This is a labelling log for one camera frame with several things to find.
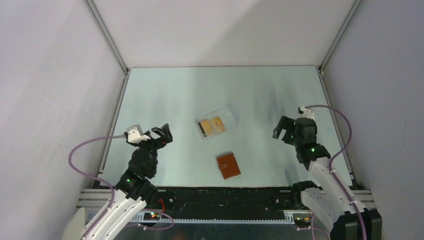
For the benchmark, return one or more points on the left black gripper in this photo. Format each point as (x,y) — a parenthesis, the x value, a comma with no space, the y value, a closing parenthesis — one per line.
(165,137)

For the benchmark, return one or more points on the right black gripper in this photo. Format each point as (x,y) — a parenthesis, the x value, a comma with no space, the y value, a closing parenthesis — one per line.
(286,124)

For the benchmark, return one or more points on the clear plastic card box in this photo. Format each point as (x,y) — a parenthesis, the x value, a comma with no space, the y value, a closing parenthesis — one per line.
(228,114)

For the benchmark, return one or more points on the brown leather card holder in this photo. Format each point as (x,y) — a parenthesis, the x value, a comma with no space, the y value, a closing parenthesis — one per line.
(228,166)

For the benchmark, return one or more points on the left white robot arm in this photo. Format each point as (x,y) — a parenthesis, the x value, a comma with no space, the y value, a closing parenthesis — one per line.
(134,191)

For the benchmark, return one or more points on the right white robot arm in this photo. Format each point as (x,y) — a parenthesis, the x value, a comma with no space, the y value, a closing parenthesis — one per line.
(332,202)

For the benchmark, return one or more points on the left small circuit board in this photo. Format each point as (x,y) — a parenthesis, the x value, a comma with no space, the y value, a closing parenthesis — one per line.
(151,216)

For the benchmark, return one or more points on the small circuit board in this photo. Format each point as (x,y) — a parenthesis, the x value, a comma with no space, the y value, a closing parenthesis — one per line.
(303,220)
(151,216)

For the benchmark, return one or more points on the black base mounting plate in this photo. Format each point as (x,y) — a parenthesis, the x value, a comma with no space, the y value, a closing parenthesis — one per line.
(227,203)

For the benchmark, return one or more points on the right small circuit board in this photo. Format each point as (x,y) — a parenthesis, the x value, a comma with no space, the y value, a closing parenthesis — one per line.
(303,220)

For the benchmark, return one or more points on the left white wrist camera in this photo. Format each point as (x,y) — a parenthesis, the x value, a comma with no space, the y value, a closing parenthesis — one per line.
(134,134)

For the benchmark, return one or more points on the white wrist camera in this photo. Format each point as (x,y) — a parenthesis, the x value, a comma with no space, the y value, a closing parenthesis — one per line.
(134,134)
(306,112)

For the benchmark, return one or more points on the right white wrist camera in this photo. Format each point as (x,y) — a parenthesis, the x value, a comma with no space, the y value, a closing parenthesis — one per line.
(306,112)

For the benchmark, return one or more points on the right aluminium frame post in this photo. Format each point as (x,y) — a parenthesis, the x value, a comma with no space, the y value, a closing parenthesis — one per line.
(339,35)

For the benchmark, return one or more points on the aluminium frame post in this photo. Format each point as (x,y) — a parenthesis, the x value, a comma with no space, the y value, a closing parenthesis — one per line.
(106,34)
(339,35)

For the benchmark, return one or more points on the left aluminium frame post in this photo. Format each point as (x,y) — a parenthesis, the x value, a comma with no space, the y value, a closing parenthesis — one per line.
(106,34)

